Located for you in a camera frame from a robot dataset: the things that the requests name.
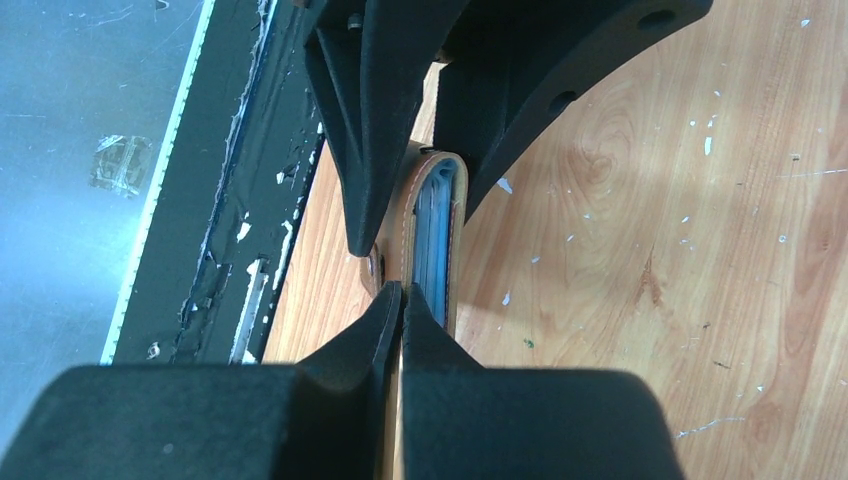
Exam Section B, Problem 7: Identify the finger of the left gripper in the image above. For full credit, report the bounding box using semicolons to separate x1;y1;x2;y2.
304;1;467;257
433;0;712;215

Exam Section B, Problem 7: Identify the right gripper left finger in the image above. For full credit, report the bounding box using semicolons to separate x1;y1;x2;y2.
1;282;403;479

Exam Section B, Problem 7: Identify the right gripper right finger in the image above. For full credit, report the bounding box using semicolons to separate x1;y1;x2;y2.
401;286;683;479

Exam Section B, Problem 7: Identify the brown leather card holder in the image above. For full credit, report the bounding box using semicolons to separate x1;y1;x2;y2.
359;139;470;480

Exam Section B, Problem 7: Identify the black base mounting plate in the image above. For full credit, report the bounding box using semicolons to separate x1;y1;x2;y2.
111;1;324;364

